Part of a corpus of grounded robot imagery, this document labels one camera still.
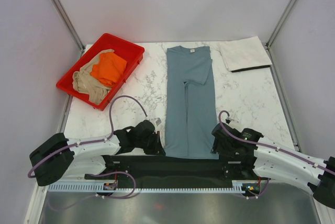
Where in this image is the white folded mat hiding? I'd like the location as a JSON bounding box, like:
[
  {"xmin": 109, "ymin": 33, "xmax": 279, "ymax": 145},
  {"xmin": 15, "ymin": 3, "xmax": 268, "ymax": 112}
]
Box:
[{"xmin": 219, "ymin": 36, "xmax": 272, "ymax": 73}]

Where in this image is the beige t-shirt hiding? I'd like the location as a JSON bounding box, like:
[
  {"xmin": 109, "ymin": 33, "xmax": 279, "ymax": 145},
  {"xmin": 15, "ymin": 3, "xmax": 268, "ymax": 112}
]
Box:
[{"xmin": 72, "ymin": 49, "xmax": 114, "ymax": 105}]

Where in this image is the purple cable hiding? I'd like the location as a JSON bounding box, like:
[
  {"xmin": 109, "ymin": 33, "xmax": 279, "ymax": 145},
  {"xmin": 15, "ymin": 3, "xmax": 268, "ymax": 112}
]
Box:
[
  {"xmin": 218, "ymin": 110, "xmax": 335, "ymax": 176},
  {"xmin": 27, "ymin": 95, "xmax": 149, "ymax": 180}
]

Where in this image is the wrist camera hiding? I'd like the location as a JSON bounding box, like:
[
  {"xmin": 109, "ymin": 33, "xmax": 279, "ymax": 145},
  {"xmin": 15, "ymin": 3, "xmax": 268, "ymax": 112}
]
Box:
[
  {"xmin": 150, "ymin": 118, "xmax": 162, "ymax": 131},
  {"xmin": 225, "ymin": 118, "xmax": 243, "ymax": 132}
]

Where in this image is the grey-blue t-shirt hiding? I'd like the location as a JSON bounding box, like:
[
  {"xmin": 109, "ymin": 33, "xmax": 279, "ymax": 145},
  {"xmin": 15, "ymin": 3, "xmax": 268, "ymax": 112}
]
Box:
[{"xmin": 164, "ymin": 46, "xmax": 219, "ymax": 160}]

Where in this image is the left aluminium frame post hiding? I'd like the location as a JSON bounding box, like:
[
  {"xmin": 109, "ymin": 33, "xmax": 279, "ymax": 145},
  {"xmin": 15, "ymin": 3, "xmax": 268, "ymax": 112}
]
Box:
[{"xmin": 51, "ymin": 0, "xmax": 85, "ymax": 53}]

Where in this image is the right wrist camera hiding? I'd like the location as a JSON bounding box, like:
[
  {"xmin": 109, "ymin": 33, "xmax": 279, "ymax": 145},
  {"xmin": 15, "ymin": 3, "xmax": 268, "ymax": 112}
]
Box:
[{"xmin": 225, "ymin": 118, "xmax": 243, "ymax": 132}]

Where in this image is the red plastic bin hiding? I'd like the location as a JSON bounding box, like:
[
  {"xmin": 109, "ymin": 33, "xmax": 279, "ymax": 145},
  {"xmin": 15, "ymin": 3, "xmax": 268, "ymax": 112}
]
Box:
[{"xmin": 56, "ymin": 33, "xmax": 144, "ymax": 111}]

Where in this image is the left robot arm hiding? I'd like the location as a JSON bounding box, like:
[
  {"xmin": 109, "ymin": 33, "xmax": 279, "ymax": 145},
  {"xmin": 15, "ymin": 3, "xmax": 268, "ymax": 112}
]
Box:
[{"xmin": 28, "ymin": 118, "xmax": 165, "ymax": 186}]

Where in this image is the white slotted cable duct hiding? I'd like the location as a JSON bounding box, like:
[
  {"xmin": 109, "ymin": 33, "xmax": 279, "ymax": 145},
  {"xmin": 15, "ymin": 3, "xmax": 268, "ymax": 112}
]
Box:
[{"xmin": 48, "ymin": 181, "xmax": 261, "ymax": 194}]

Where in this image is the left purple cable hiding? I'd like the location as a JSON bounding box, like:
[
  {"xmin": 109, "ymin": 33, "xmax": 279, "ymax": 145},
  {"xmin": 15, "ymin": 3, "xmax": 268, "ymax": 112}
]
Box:
[{"xmin": 27, "ymin": 95, "xmax": 149, "ymax": 180}]

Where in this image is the right aluminium frame post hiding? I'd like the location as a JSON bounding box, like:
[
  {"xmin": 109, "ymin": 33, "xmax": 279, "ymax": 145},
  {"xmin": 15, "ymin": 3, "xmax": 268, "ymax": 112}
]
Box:
[{"xmin": 264, "ymin": 0, "xmax": 298, "ymax": 51}]

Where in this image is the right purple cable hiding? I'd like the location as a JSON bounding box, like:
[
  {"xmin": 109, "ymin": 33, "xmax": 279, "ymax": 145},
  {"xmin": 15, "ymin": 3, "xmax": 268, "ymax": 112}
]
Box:
[{"xmin": 218, "ymin": 110, "xmax": 335, "ymax": 176}]

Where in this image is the aluminium frame post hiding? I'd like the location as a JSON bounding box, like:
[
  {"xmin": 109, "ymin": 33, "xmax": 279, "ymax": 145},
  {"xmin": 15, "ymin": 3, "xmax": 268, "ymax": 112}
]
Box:
[
  {"xmin": 264, "ymin": 0, "xmax": 298, "ymax": 51},
  {"xmin": 51, "ymin": 0, "xmax": 85, "ymax": 53}
]

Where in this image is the orange t-shirt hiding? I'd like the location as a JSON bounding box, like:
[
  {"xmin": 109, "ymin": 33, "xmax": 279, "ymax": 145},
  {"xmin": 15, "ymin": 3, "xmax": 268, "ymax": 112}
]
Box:
[{"xmin": 90, "ymin": 52, "xmax": 127, "ymax": 87}]

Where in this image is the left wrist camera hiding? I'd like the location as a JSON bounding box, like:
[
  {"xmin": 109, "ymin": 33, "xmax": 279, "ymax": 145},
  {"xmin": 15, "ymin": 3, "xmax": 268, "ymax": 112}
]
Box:
[{"xmin": 150, "ymin": 118, "xmax": 162, "ymax": 131}]

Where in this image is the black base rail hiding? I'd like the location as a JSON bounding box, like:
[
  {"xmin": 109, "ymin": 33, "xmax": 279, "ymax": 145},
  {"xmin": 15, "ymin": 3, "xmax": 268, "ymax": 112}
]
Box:
[{"xmin": 85, "ymin": 155, "xmax": 266, "ymax": 187}]

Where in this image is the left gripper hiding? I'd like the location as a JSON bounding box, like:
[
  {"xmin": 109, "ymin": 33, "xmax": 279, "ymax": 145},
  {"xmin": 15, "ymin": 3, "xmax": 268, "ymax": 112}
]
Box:
[{"xmin": 136, "ymin": 130, "xmax": 165, "ymax": 155}]

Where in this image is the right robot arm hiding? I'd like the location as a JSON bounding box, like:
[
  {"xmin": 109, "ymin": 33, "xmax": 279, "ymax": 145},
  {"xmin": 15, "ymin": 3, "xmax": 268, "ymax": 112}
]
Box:
[{"xmin": 211, "ymin": 122, "xmax": 334, "ymax": 208}]

